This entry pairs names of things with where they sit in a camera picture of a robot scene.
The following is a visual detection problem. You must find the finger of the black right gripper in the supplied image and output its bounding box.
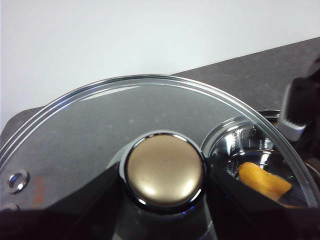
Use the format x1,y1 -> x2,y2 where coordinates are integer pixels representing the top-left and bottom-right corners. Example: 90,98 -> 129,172
297,124 -> 320,162

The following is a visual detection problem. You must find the pale green electric steamer pot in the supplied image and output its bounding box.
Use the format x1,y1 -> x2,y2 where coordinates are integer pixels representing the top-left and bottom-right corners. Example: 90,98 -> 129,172
199,108 -> 320,210

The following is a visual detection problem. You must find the yellow corn cob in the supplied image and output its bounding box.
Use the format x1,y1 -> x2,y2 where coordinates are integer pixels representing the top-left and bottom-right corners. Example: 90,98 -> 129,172
238,161 -> 293,202

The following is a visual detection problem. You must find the glass lid with round knob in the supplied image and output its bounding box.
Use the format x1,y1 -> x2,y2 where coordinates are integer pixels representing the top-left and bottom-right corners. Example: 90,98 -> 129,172
0,73 -> 320,240

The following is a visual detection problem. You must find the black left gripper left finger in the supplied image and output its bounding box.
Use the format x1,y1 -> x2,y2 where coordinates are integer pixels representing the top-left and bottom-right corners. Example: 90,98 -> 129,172
0,159 -> 132,240

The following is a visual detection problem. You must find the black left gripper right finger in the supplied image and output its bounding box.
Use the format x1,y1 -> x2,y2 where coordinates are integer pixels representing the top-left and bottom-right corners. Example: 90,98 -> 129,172
203,163 -> 320,240

